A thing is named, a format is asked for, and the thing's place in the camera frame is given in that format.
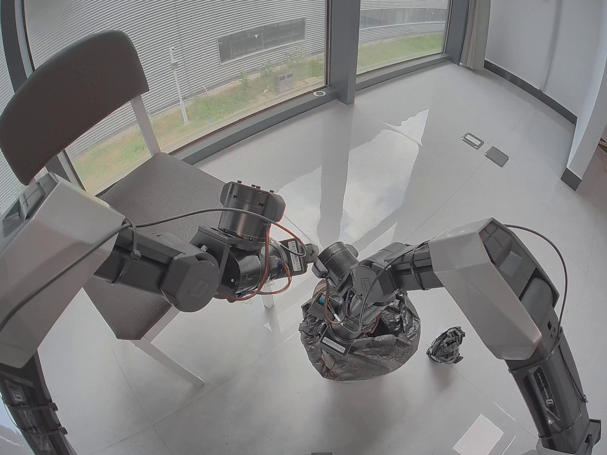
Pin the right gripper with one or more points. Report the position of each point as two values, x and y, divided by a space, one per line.
351 330

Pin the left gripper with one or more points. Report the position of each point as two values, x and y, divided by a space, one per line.
294 256

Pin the black plastic bag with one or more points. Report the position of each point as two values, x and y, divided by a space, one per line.
379 358

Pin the black plastic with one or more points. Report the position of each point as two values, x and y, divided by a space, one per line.
445 346

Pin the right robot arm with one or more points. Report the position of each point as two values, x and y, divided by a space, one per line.
483 273

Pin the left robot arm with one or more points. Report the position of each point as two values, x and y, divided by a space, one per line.
61 235

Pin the grey chair with white legs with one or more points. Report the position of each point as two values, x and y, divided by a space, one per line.
156 235

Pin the window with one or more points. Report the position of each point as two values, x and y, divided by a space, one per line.
213 40

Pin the beige curtain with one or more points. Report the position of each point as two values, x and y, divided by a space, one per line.
475 22

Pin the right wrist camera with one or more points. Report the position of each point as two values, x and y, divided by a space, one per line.
324 304

